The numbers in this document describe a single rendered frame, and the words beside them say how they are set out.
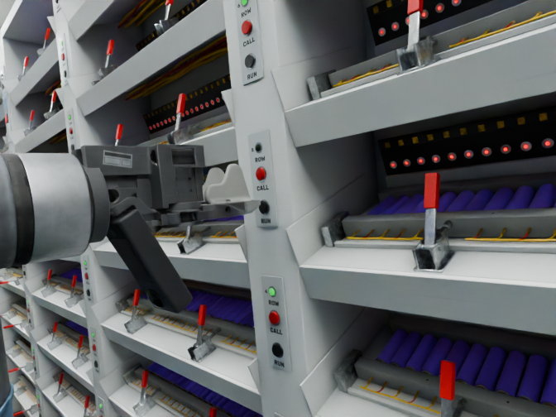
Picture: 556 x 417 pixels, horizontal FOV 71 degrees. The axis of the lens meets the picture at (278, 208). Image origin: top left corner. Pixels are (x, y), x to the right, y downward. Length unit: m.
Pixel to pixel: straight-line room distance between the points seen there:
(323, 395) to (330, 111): 0.35
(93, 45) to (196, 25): 0.56
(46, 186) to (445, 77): 0.34
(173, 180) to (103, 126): 0.75
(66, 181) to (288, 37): 0.32
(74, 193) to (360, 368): 0.39
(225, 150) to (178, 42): 0.21
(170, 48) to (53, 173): 0.43
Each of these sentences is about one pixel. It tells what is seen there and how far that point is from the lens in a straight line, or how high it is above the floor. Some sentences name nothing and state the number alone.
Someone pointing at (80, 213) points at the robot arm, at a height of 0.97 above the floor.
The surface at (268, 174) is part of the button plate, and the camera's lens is 0.50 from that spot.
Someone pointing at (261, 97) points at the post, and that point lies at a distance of 0.52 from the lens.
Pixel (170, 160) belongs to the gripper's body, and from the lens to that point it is 0.39.
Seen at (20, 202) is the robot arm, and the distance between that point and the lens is 0.34.
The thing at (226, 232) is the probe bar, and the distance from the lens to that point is 0.68.
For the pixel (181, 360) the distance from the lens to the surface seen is 0.77.
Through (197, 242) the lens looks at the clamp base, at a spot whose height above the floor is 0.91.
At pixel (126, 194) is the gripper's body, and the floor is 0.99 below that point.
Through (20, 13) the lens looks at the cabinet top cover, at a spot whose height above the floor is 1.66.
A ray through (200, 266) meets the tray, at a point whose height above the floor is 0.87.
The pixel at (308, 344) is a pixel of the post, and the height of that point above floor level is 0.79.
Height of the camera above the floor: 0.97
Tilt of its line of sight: 2 degrees down
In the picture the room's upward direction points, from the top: 5 degrees counter-clockwise
